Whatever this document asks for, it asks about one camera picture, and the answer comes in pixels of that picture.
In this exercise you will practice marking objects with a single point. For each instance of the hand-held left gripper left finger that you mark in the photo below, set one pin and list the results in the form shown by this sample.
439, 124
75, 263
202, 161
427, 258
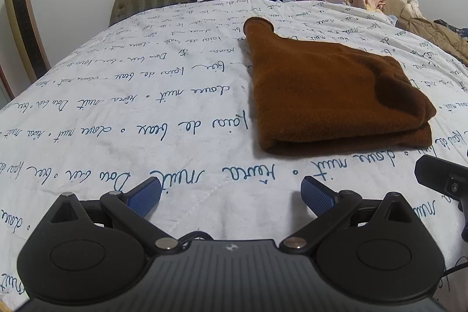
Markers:
142, 198

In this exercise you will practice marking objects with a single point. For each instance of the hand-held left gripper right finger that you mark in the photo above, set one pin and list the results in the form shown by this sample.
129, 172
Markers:
317, 198

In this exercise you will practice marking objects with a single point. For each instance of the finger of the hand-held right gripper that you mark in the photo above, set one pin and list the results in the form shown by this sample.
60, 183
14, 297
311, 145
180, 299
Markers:
438, 175

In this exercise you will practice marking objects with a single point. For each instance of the brown knit sweater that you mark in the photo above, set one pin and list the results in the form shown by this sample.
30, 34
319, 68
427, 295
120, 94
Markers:
329, 96

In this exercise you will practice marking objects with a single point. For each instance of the white printed quilt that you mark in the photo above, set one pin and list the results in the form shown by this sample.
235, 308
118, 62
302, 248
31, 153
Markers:
128, 96

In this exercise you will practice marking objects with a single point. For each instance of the khaki jacket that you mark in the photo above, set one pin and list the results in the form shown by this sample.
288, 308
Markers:
431, 34

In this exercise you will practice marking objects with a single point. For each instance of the dark grey cloth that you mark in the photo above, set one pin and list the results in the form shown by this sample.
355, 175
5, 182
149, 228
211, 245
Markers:
451, 27

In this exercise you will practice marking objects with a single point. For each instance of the yellow cloth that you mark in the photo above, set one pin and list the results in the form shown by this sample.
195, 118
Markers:
373, 7

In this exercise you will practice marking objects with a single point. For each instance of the golden tower fan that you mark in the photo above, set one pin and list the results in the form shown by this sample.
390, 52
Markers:
23, 23

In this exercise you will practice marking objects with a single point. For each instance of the red-brown door frame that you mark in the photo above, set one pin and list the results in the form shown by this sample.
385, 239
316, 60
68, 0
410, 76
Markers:
6, 85

